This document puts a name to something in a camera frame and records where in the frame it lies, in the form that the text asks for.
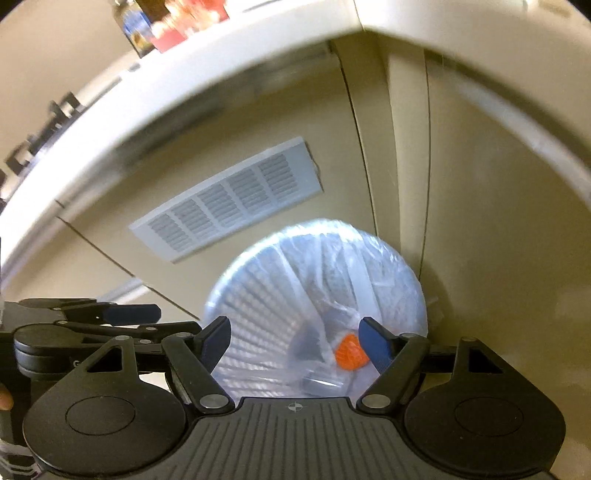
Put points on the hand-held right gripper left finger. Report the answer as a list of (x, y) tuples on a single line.
[(217, 337)]

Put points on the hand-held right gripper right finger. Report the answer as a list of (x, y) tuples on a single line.
[(374, 344)]

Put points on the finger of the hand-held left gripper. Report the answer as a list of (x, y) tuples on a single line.
[(92, 332), (134, 313)]

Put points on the white waste bin with liner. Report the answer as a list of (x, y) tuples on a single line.
[(258, 300)]

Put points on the person's left hand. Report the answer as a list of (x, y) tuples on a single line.
[(4, 398)]

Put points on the small orange ribbed object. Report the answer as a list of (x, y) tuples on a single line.
[(348, 353)]

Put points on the white cabinet vent grille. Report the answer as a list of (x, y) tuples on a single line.
[(221, 203)]

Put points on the beige base cabinet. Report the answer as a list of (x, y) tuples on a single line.
[(485, 207)]

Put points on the black gas stove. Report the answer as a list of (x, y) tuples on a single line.
[(41, 134)]

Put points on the dark oil bottle blue label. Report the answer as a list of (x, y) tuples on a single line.
[(136, 30)]

